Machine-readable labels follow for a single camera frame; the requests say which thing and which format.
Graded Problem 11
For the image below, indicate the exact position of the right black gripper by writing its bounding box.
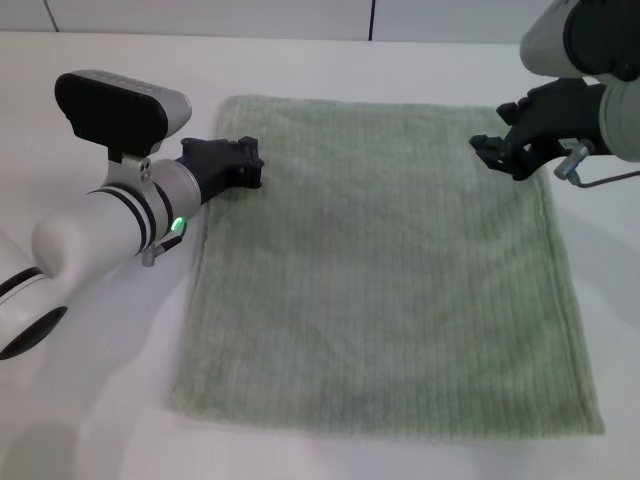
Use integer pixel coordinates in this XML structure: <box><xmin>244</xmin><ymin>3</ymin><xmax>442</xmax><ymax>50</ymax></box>
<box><xmin>468</xmin><ymin>79</ymin><xmax>609</xmax><ymax>181</ymax></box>

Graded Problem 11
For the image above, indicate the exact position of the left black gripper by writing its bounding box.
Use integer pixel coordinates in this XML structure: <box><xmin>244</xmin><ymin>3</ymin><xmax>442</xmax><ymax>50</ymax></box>
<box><xmin>174</xmin><ymin>134</ymin><xmax>265</xmax><ymax>204</ymax></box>

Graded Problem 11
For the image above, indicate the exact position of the green ribbed towel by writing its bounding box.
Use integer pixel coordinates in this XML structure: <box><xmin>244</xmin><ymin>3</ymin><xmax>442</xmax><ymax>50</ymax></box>
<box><xmin>169</xmin><ymin>94</ymin><xmax>607</xmax><ymax>441</ymax></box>

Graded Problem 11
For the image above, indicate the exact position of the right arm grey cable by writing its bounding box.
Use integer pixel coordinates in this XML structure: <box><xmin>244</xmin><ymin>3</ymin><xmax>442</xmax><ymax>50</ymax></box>
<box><xmin>552</xmin><ymin>141</ymin><xmax>640</xmax><ymax>190</ymax></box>

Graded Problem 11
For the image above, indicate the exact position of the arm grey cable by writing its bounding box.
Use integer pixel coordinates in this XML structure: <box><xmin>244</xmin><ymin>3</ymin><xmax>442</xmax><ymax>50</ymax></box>
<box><xmin>552</xmin><ymin>141</ymin><xmax>640</xmax><ymax>190</ymax></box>
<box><xmin>142</xmin><ymin>230</ymin><xmax>184</xmax><ymax>267</ymax></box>

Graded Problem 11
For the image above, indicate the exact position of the left arm grey cable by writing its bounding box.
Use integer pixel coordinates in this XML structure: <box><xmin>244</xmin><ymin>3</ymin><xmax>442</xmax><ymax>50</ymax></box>
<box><xmin>142</xmin><ymin>230</ymin><xmax>184</xmax><ymax>267</ymax></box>

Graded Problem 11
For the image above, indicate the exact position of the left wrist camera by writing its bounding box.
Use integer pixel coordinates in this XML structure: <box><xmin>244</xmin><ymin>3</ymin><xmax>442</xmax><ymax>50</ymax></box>
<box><xmin>53</xmin><ymin>70</ymin><xmax>193</xmax><ymax>165</ymax></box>

